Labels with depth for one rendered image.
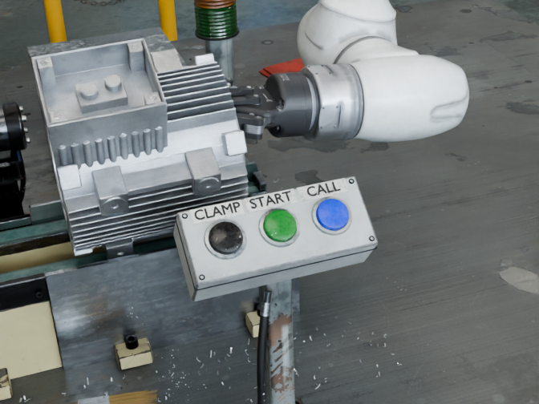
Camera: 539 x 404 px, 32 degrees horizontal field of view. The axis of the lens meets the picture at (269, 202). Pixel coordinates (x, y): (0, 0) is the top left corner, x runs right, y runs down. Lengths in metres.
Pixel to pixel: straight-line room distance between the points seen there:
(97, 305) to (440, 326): 0.41
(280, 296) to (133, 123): 0.24
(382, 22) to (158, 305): 0.46
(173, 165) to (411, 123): 0.29
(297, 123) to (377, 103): 0.10
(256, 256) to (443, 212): 0.59
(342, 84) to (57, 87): 0.32
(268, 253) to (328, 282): 0.40
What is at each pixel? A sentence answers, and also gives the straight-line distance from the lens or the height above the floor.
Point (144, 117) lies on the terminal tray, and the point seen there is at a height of 1.10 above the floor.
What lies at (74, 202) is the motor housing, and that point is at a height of 1.02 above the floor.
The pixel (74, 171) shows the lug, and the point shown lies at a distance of 0.97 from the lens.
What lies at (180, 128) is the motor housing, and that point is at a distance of 1.00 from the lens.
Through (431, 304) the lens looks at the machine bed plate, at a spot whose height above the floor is 0.80.
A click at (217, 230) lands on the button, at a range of 0.80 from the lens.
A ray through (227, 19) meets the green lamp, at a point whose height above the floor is 1.06.
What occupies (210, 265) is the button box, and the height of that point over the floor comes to 1.05.
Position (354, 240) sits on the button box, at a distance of 0.83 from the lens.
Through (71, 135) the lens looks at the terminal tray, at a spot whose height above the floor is 1.09.
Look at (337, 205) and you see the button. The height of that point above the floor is 1.07.
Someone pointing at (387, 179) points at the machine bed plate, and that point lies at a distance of 1.43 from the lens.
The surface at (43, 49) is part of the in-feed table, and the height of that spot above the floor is 0.92.
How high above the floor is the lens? 1.51
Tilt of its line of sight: 31 degrees down
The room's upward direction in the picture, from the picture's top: 2 degrees counter-clockwise
